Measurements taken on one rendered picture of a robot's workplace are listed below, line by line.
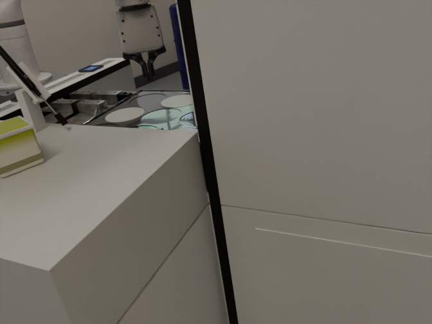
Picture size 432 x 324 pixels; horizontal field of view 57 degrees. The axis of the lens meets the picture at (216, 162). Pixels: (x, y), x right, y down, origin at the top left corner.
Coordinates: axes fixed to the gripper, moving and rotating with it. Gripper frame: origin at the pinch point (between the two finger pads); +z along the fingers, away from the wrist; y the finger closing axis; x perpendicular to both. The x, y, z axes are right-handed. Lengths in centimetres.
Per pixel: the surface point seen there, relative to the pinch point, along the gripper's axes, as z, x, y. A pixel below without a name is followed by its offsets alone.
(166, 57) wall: 79, -386, -29
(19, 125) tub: -4.3, 38.0, 21.7
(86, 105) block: 8.8, -10.6, 18.6
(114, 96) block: 8.8, -14.8, 10.8
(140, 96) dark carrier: 9.2, -10.7, 3.5
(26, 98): -4.5, 22.4, 23.7
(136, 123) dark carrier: 9.0, 10.4, 5.3
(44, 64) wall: 46, -293, 88
